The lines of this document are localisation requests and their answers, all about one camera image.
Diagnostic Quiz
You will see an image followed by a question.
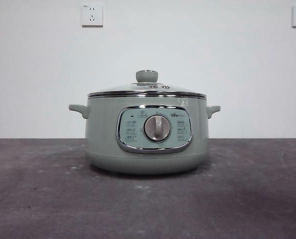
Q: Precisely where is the pale green electric cooking pot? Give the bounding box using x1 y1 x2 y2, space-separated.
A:
68 96 221 174

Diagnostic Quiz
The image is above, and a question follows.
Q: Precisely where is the glass lid with green knob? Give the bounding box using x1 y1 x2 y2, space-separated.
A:
87 70 206 98

